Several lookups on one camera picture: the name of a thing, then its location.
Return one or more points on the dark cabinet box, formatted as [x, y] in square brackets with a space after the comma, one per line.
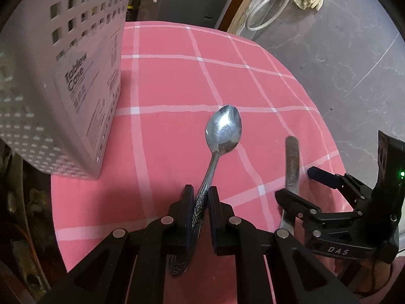
[186, 3]

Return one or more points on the silver metal knife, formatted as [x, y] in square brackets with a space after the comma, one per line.
[291, 158]

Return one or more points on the silver spoon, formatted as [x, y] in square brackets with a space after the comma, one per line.
[224, 129]

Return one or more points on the wooden door frame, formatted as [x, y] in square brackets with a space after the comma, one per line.
[243, 6]

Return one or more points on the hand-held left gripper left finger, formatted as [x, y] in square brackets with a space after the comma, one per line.
[189, 218]

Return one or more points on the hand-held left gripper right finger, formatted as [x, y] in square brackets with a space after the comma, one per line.
[211, 218]

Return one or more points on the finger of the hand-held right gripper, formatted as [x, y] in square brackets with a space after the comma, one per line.
[318, 173]
[288, 198]

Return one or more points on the white plastic cutlery holder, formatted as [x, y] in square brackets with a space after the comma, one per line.
[79, 101]

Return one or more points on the pink checked tablecloth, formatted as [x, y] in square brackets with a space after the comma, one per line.
[177, 79]

